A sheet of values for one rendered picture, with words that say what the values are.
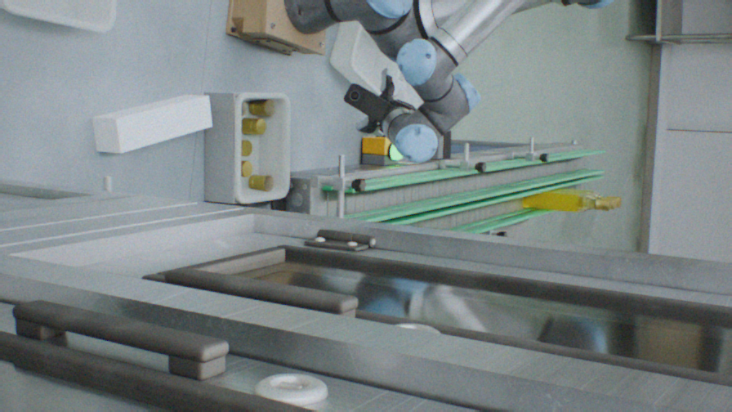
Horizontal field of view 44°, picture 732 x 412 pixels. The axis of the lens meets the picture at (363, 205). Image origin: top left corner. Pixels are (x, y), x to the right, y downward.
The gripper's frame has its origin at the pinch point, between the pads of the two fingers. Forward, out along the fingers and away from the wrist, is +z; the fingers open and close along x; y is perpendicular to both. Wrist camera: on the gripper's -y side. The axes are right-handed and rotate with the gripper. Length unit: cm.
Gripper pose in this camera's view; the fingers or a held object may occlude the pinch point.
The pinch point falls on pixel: (368, 96)
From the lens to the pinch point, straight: 208.7
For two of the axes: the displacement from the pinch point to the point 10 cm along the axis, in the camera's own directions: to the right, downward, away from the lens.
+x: 4.4, -8.7, -2.3
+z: -2.3, -3.6, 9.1
